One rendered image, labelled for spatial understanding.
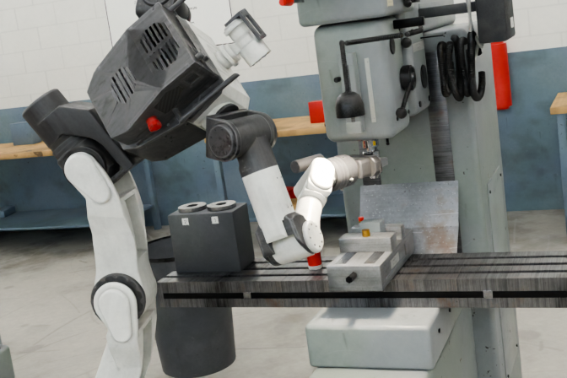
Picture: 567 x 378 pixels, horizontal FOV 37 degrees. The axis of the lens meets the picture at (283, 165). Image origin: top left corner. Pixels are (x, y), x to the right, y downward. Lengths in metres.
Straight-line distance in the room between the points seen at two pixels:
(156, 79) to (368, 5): 0.59
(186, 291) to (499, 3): 1.23
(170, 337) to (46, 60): 4.33
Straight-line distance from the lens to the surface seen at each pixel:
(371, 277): 2.24
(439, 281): 2.29
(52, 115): 2.17
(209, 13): 7.17
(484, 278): 2.27
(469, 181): 2.71
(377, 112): 2.25
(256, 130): 1.95
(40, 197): 8.39
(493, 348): 2.87
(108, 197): 2.13
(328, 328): 2.28
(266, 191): 1.94
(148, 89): 1.95
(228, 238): 2.56
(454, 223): 2.68
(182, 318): 4.18
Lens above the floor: 1.65
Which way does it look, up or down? 10 degrees down
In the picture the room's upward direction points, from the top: 8 degrees counter-clockwise
